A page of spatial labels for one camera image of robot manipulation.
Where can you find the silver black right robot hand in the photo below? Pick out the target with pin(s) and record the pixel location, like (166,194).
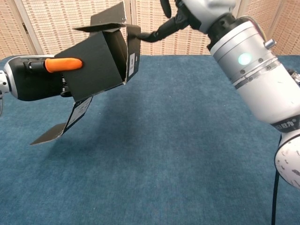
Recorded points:
(206,11)

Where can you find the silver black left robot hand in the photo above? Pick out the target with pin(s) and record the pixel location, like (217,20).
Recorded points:
(30,82)

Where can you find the black foldable cardboard box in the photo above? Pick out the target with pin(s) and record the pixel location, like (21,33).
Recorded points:
(93,70)

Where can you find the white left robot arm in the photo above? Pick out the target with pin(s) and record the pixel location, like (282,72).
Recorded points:
(2,82)

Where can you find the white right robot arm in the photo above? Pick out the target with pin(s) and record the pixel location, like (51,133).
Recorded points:
(257,82)

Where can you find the black screen hinge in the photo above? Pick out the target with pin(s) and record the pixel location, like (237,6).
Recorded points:
(24,27)

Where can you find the woven bamboo folding screen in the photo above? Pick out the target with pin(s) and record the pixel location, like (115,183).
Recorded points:
(58,23)

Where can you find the blue felt table mat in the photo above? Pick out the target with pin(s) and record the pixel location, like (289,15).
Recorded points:
(164,140)

